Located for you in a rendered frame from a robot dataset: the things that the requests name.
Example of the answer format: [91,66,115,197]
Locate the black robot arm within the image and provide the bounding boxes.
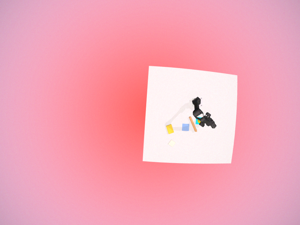
[192,97,216,129]

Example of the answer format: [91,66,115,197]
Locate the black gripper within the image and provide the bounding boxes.
[199,112,211,127]

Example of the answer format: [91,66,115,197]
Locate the yellow flat block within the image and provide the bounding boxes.
[166,124,174,134]

